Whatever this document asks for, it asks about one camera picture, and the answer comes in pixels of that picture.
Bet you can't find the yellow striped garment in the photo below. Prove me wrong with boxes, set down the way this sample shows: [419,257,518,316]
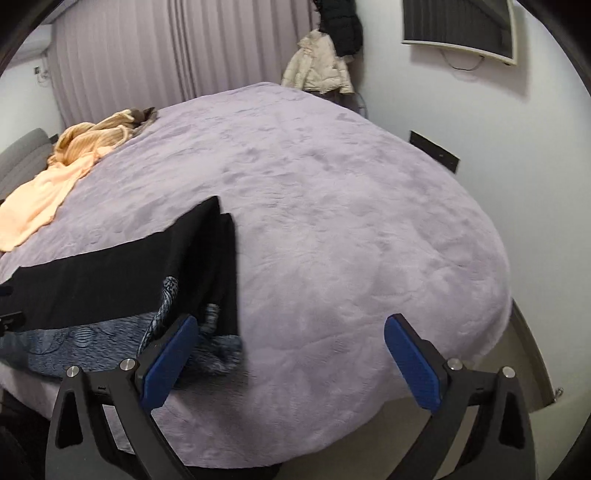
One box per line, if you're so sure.
[48,109,139,167]

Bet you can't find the thin black cable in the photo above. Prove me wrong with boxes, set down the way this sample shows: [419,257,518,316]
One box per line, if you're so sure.
[438,48,485,72]

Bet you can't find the grey-brown cloth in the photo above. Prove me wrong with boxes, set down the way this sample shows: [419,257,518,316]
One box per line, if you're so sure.
[127,107,158,137]

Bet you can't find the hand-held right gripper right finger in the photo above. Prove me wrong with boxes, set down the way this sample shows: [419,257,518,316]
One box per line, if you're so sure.
[385,314,537,480]

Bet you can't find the black wall plate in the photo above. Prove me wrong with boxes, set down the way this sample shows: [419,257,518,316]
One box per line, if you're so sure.
[409,130,461,175]

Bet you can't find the black pants with patterned lining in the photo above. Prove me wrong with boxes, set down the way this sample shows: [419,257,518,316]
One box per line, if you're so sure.
[0,196,245,377]

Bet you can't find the purple plush blanket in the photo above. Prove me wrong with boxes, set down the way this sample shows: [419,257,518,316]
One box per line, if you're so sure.
[0,82,513,469]

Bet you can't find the black jacket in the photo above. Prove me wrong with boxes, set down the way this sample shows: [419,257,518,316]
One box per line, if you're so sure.
[314,0,363,58]

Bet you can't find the wall-mounted screen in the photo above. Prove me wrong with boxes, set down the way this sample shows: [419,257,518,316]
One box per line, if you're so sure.
[401,0,517,65]

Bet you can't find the grey padded headboard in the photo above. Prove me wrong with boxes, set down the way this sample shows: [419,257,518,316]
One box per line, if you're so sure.
[0,128,58,199]

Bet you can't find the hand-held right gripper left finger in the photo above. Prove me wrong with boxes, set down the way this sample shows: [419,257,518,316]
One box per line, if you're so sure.
[46,314,204,480]

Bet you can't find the beige bed frame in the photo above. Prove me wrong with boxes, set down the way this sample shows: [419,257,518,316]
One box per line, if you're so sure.
[369,300,555,480]

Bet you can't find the orange cloth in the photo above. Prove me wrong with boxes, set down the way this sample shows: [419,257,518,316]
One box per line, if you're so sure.
[0,154,116,252]

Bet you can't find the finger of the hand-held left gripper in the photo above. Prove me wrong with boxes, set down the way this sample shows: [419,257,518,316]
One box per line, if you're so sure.
[0,311,26,333]

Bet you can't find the white air conditioner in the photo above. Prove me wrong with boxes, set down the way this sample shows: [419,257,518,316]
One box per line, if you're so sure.
[14,25,54,58]

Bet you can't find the pleated curtain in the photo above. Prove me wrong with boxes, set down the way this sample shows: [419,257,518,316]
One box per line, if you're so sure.
[48,0,324,127]

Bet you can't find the beige puffer jacket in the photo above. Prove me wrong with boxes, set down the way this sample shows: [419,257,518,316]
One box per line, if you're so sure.
[281,30,354,95]

